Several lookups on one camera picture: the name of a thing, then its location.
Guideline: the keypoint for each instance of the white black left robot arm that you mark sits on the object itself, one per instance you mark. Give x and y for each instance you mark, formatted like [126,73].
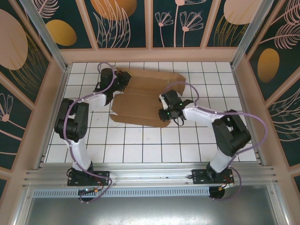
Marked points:
[79,152]

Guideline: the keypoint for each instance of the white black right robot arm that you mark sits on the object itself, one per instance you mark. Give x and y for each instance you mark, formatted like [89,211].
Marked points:
[232,138]

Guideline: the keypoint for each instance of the yellow power connector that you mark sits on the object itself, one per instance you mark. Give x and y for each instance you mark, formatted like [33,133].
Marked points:
[226,186]

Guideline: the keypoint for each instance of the aluminium side rail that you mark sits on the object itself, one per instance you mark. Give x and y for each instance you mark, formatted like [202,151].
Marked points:
[53,119]
[241,93]

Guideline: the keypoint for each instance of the aluminium corner post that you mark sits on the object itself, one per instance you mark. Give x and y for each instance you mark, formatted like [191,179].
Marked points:
[248,35]
[52,47]

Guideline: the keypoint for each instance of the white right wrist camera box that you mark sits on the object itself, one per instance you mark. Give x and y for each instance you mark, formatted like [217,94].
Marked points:
[164,103]

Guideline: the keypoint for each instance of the grey metal sheet panel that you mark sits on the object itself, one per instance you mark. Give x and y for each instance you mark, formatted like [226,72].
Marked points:
[150,211]

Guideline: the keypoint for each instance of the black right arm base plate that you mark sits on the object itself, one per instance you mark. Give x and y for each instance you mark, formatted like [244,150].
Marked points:
[199,175]

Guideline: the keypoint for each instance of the long aluminium mounting rail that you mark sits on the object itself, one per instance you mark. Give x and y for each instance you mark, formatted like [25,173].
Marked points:
[150,173]

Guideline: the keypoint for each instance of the brown cardboard paper box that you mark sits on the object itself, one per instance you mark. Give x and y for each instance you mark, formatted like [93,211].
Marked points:
[136,107]

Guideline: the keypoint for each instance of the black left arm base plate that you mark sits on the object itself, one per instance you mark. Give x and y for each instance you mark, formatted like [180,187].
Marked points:
[103,175]

